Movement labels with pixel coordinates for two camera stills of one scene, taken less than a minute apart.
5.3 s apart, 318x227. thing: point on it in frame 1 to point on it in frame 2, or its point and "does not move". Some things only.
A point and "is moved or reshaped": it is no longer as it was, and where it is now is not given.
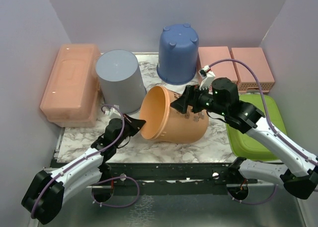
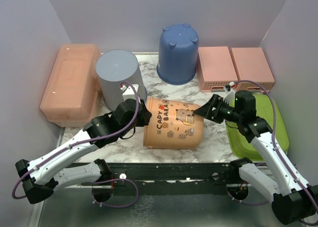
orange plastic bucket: (164, 123) is moved or reshaped
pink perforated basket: (206, 55) does not move
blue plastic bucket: (178, 54) does not move
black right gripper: (190, 97) to (205, 111)
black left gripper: (135, 124) to (146, 115)
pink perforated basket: (256, 58) does not move
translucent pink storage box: (71, 97) does not move
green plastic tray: (244, 145) does not move
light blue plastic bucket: (121, 82) does not move
